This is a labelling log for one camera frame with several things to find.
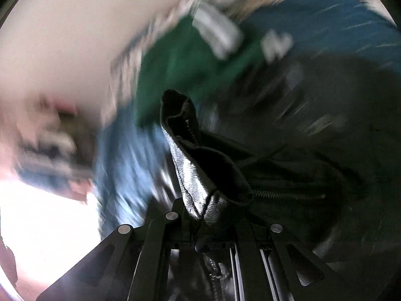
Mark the black leather jacket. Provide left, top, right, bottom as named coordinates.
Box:
left=160, top=53, right=400, bottom=300

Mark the green striped track jacket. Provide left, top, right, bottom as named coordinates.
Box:
left=134, top=2, right=294, bottom=126

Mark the blue striped bed sheet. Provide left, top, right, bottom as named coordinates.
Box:
left=94, top=0, right=400, bottom=237

